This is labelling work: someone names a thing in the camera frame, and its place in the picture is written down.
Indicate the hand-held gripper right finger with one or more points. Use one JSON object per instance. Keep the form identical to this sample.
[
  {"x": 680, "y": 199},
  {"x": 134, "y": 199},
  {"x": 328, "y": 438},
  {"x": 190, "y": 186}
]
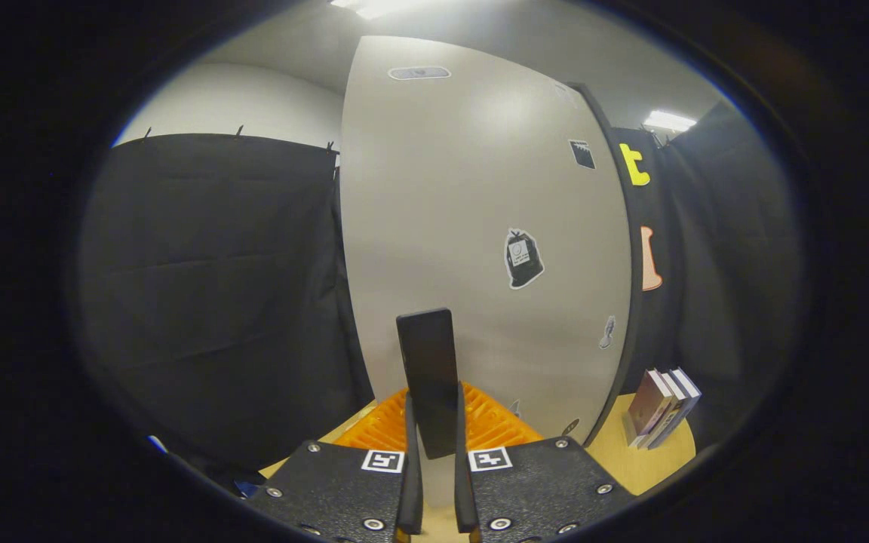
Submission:
[{"x": 463, "y": 483}]

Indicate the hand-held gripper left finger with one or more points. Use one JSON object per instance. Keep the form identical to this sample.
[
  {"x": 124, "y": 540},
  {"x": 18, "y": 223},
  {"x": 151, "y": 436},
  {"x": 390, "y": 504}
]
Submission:
[{"x": 413, "y": 483}]

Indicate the beige cabinet door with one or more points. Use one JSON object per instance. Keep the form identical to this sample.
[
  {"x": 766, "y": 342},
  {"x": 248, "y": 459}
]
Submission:
[{"x": 442, "y": 188}]

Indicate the white book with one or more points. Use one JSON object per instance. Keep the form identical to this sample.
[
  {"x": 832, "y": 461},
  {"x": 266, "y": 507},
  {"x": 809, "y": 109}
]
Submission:
[{"x": 670, "y": 400}]

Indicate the dark grey cabinet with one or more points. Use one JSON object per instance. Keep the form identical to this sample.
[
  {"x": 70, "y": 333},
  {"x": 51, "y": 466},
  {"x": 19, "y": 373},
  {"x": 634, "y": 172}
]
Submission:
[{"x": 635, "y": 302}]

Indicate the black backdrop cloth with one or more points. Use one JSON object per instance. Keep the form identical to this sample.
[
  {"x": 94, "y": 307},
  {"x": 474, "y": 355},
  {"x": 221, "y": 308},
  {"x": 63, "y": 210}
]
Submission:
[{"x": 216, "y": 302}]

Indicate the small ceiling light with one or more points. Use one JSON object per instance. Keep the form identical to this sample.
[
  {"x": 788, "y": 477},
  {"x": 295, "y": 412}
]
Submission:
[{"x": 668, "y": 121}]

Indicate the large ceiling light panel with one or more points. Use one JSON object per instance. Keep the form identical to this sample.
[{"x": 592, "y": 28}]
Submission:
[{"x": 374, "y": 7}]

